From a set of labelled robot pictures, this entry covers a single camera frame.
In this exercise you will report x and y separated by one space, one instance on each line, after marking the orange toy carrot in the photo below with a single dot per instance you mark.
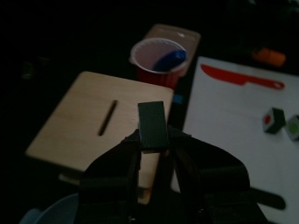
269 57

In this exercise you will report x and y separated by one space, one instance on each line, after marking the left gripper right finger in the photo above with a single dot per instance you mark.
210 175

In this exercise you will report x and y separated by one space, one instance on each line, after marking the red plastic cup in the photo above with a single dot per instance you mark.
163 79

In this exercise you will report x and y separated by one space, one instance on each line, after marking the red toy knife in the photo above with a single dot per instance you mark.
230 76

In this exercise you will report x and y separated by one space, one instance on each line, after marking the small blue tape piece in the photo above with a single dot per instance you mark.
178 98

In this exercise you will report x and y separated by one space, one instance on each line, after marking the blue plastic utensil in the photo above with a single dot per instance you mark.
170 59

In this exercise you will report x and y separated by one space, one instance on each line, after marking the toy sushi piece green centre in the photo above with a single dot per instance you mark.
294 128

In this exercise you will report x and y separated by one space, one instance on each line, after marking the grey-blue bowl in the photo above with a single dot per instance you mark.
51 213

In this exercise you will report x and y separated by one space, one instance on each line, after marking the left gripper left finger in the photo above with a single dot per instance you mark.
109 180

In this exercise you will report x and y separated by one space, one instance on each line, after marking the white cutting board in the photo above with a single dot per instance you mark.
234 131

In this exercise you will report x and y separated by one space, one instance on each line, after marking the toy sushi piece red centre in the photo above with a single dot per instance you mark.
277 119

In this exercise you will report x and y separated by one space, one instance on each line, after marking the wooden box with red front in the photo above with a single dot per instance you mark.
78 122

